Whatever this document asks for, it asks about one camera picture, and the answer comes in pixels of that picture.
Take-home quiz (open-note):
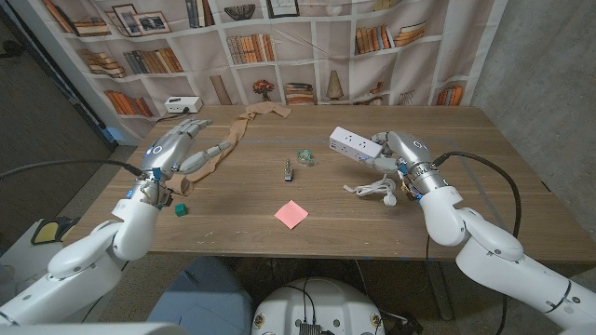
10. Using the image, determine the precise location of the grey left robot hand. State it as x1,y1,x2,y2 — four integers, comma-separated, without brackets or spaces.
124,117,233,209

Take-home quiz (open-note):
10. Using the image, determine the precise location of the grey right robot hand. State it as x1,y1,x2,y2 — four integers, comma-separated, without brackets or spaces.
365,130,449,196

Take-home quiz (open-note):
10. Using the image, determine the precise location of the white power strip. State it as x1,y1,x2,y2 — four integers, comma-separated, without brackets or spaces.
329,126,384,164

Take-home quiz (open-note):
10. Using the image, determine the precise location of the beige nylon stocking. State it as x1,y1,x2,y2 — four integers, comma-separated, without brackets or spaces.
165,100,292,196

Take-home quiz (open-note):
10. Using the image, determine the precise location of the pink sticky note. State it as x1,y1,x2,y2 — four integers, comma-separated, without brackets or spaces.
274,199,310,231

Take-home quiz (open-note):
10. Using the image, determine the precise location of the white socket box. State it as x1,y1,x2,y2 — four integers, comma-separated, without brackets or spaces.
164,96,204,114

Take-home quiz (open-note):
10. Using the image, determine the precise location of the clear tape roll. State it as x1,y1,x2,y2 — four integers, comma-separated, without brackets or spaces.
296,149,318,168

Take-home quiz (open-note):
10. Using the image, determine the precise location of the printed bookshelf backdrop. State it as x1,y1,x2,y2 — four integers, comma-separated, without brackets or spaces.
8,0,508,141

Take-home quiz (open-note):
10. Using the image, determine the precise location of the grey table leg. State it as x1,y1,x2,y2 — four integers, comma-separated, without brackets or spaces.
426,260,456,321

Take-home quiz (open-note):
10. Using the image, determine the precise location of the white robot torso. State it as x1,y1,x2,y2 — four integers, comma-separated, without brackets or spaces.
251,277,386,335

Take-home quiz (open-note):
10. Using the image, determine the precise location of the black socket box cable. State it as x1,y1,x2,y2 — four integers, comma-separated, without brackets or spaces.
156,107,191,124

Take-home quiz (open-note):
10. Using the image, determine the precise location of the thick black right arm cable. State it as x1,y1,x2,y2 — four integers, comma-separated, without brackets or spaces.
432,151,522,335

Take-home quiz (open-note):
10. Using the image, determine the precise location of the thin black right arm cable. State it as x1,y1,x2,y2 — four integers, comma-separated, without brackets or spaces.
421,234,432,286

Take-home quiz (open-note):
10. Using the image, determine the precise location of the black torso cable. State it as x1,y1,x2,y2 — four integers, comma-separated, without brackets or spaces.
278,277,318,326

